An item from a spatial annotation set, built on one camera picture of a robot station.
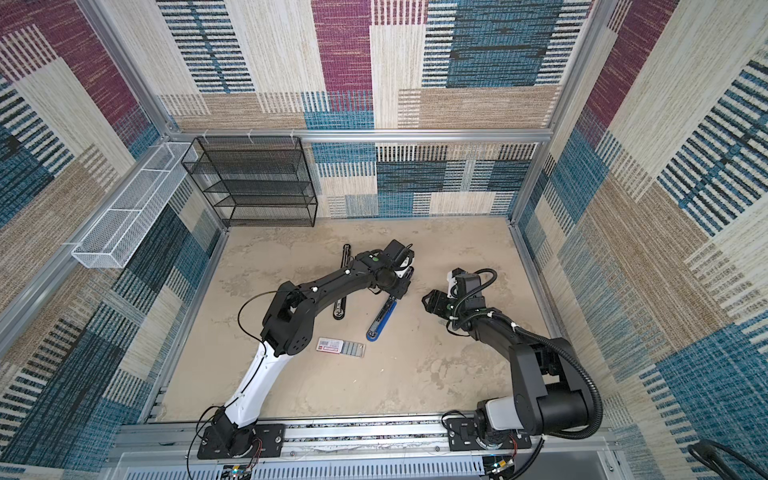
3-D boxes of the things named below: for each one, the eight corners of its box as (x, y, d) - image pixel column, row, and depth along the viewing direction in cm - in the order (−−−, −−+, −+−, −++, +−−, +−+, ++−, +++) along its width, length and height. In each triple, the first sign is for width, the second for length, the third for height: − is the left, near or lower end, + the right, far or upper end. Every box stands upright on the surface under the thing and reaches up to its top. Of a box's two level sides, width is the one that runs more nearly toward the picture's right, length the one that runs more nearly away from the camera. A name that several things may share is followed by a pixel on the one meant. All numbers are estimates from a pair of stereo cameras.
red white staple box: (317, 351, 90) (315, 349, 89) (320, 339, 92) (318, 337, 91) (341, 354, 90) (340, 351, 88) (343, 342, 92) (342, 339, 90)
